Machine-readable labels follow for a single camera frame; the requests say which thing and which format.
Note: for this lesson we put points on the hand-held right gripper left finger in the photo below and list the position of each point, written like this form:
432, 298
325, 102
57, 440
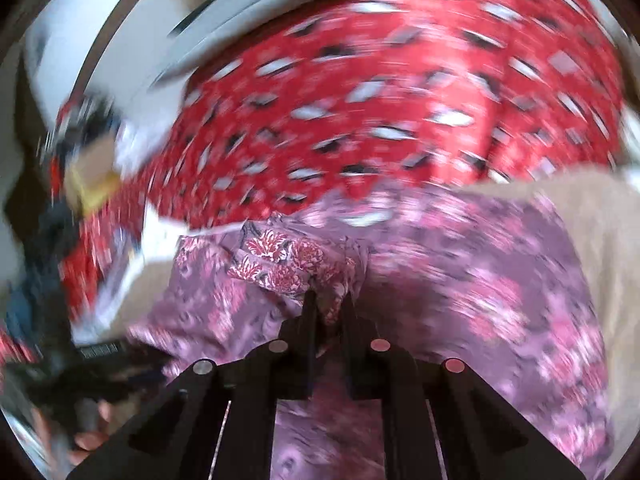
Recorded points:
309, 310

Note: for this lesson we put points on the white cloth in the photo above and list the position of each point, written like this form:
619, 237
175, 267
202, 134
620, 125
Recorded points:
160, 240

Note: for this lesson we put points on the cardboard box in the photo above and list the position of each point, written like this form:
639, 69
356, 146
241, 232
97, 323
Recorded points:
92, 175

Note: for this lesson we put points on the red black clothes pile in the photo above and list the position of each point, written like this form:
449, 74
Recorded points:
85, 120

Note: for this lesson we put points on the dark blue clothes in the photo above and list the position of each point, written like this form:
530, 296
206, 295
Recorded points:
30, 300

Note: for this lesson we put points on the person's left hand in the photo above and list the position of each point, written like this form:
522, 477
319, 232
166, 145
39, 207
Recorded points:
87, 442

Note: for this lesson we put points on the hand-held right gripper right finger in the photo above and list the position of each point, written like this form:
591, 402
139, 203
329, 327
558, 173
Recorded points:
348, 315

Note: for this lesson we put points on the red penguin print blanket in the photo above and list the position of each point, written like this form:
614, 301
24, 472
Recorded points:
400, 85

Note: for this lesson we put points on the purple floral garment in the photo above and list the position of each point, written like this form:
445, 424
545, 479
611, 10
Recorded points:
450, 285

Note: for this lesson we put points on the grey pillow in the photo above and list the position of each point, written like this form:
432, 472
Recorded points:
240, 15

